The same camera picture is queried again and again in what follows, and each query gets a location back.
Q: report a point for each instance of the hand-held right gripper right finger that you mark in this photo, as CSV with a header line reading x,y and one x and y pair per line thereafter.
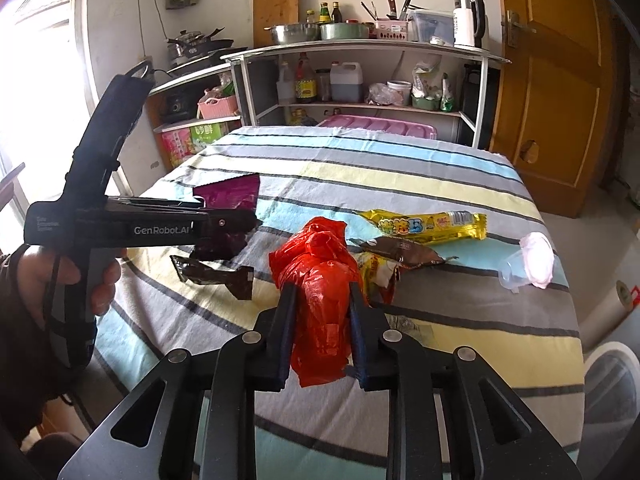
x,y
362,360

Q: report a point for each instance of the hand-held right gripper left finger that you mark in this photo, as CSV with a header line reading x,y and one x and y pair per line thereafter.
x,y
285,340

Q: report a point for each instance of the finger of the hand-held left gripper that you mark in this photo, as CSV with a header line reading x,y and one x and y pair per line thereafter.
x,y
220,246
227,220

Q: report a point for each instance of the purple foil wrapper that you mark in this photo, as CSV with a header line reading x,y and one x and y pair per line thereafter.
x,y
230,192

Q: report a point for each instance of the dark silver foil wrapper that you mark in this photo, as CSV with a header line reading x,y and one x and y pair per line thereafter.
x,y
210,272

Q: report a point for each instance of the red plastic bag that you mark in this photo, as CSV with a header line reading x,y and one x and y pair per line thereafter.
x,y
320,280

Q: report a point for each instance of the yellow white torn wrapper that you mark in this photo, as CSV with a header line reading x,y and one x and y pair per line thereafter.
x,y
377,272

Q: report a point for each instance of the brown foil wrapper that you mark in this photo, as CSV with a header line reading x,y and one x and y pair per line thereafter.
x,y
405,252

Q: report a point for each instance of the yellow snack wrapper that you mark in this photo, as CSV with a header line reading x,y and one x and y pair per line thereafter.
x,y
425,225

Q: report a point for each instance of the clear plastic jelly cup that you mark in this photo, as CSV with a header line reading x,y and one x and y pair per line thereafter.
x,y
535,260

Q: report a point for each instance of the white plastic bin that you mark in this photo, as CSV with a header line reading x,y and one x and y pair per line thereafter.
x,y
597,355

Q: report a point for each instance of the translucent bin liner bag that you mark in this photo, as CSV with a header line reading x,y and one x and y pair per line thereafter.
x,y
617,405

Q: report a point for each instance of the person's left forearm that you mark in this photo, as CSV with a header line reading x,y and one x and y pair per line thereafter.
x,y
20,360

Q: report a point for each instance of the person's left hand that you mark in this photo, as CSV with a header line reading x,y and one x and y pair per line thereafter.
x,y
37,275

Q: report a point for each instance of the green printed carton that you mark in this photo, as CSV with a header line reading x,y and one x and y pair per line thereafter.
x,y
210,136

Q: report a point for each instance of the pink printed carton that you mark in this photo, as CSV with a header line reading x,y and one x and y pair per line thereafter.
x,y
176,147

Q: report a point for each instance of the pink woven basket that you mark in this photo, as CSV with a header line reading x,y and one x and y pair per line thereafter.
x,y
217,107

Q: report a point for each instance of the black round appliance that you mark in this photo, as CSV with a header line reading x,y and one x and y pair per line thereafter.
x,y
176,107

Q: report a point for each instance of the clear plastic bottle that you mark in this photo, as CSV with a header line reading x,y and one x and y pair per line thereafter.
x,y
286,85

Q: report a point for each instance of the white side shelf rack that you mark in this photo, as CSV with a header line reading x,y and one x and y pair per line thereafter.
x,y
200,74

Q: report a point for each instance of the red label sauce bottle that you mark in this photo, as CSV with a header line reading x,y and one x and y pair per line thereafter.
x,y
306,82

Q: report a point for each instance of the dark glass jar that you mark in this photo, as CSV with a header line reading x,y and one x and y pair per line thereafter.
x,y
323,85

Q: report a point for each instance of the black frying pan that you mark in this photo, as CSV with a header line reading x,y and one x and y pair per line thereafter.
x,y
222,50

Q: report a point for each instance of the window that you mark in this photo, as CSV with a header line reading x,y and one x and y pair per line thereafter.
x,y
40,60

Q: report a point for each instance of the striped tablecloth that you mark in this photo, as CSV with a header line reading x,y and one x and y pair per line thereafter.
x,y
400,185

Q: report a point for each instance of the stacked steel pots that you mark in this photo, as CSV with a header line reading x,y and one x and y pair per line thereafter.
x,y
185,47

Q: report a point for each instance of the pink plastic storage box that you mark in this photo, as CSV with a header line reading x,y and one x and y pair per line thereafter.
x,y
380,125

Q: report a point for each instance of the white jug dark liquid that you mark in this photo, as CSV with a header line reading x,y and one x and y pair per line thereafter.
x,y
345,82

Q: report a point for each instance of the steel mixing bowl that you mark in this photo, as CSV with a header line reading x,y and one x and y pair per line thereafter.
x,y
292,34

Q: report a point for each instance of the crumpled clear plastic bag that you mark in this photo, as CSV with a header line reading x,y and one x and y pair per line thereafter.
x,y
380,95

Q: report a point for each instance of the white plastic tub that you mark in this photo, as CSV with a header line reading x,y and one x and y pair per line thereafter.
x,y
399,94

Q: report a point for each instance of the wooden cutting board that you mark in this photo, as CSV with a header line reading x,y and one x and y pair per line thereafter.
x,y
275,10

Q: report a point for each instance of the yellow cap oil bottle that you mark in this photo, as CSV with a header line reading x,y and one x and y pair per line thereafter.
x,y
310,16

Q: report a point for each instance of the green enamel basin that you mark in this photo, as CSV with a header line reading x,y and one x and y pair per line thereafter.
x,y
345,32

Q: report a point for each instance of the green glass bottle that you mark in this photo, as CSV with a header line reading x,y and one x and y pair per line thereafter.
x,y
325,14

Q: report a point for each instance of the green bowl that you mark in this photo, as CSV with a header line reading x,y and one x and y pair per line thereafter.
x,y
427,103

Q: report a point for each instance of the dark sauce bottle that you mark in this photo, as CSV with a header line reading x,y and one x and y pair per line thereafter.
x,y
337,12

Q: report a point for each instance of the white food bag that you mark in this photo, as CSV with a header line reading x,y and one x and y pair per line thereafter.
x,y
426,80

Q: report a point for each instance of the white paper roll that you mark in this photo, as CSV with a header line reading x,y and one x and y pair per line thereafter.
x,y
602,315

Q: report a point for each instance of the pink utensil holder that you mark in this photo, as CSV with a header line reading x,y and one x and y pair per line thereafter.
x,y
392,30

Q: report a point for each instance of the green white packet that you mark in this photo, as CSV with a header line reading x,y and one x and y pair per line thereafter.
x,y
447,95

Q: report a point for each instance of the small kitchen knife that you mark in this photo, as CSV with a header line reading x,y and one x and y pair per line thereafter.
x,y
392,9

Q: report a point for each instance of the white metal shelf rack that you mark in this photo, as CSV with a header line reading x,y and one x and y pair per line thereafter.
x,y
481,105

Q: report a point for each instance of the large kitchen knife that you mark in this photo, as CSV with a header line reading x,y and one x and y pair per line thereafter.
x,y
406,6

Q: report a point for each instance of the clear plastic storage container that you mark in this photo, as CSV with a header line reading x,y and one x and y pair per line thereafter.
x,y
430,25

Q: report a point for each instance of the white electric kettle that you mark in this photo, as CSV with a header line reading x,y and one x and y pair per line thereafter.
x,y
464,22

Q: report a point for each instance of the wooden door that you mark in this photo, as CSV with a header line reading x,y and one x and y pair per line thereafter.
x,y
550,110

